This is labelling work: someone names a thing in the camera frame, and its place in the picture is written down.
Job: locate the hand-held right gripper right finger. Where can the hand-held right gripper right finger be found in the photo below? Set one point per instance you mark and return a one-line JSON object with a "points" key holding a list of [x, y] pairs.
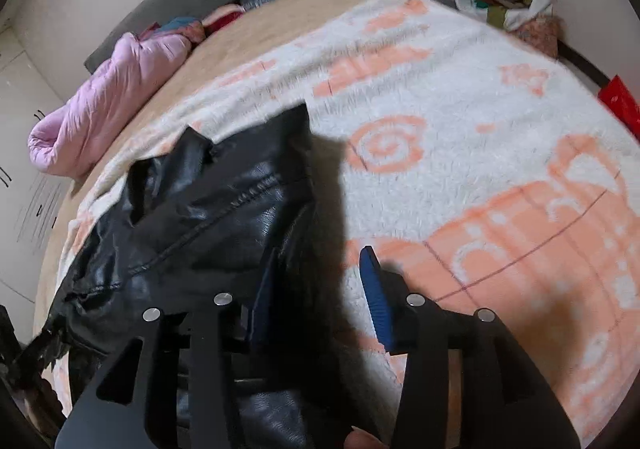
{"points": [[377, 301]]}

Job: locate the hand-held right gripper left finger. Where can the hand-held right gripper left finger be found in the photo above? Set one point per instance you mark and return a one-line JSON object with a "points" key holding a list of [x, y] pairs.
{"points": [[265, 301]]}

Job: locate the black leather jacket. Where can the black leather jacket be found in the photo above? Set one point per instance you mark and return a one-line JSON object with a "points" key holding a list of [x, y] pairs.
{"points": [[210, 209]]}

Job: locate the person's right hand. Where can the person's right hand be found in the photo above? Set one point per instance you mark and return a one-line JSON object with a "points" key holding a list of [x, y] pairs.
{"points": [[364, 440]]}

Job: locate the white and orange fleece blanket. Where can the white and orange fleece blanket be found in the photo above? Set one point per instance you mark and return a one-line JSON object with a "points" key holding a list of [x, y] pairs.
{"points": [[450, 104]]}

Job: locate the white wardrobe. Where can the white wardrobe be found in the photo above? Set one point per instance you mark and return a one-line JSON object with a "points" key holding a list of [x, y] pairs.
{"points": [[30, 209]]}

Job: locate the pink puffer jacket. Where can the pink puffer jacket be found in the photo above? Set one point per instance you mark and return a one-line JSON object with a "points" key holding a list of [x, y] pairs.
{"points": [[100, 104]]}

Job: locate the beige bed sheet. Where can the beige bed sheet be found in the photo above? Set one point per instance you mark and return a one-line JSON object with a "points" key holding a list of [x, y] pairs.
{"points": [[240, 44]]}

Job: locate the red garment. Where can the red garment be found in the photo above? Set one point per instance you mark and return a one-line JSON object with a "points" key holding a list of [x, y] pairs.
{"points": [[225, 19]]}

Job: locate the blue garment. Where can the blue garment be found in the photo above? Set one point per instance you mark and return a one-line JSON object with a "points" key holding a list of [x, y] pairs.
{"points": [[180, 25]]}

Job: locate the pink floral cloth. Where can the pink floral cloth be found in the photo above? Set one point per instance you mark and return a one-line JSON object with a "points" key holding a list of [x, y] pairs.
{"points": [[540, 36]]}

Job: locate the red bag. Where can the red bag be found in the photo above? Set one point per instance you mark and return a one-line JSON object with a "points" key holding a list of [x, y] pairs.
{"points": [[620, 101]]}

